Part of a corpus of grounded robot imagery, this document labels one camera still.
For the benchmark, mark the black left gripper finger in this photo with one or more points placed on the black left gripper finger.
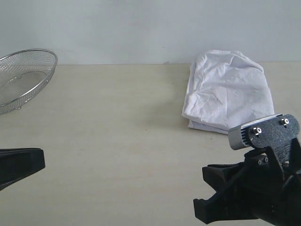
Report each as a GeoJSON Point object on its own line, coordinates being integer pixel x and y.
{"type": "Point", "coordinates": [19, 163]}

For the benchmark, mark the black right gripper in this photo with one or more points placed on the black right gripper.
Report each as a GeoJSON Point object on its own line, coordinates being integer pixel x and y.
{"type": "Point", "coordinates": [266, 186]}

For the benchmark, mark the white t-shirt red print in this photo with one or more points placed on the white t-shirt red print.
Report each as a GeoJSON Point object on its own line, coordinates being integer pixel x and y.
{"type": "Point", "coordinates": [225, 89]}

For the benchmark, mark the metal mesh basket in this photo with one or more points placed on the metal mesh basket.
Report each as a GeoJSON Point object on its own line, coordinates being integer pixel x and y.
{"type": "Point", "coordinates": [23, 75]}

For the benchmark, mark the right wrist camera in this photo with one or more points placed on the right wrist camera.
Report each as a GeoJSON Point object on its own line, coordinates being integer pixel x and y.
{"type": "Point", "coordinates": [270, 131]}

